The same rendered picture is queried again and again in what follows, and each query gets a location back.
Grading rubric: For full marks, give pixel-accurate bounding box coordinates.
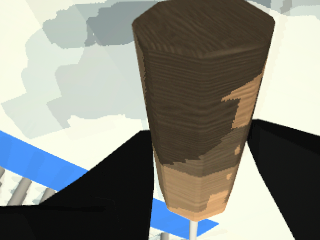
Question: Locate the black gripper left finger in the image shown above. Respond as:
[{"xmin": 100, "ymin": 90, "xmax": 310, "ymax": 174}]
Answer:
[{"xmin": 0, "ymin": 129, "xmax": 155, "ymax": 240}]

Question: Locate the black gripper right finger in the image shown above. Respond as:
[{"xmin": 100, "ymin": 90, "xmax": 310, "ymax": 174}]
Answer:
[{"xmin": 247, "ymin": 119, "xmax": 320, "ymax": 240}]

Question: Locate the blue flat strip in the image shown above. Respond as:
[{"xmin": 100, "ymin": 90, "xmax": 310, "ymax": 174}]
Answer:
[{"xmin": 0, "ymin": 131, "xmax": 220, "ymax": 240}]

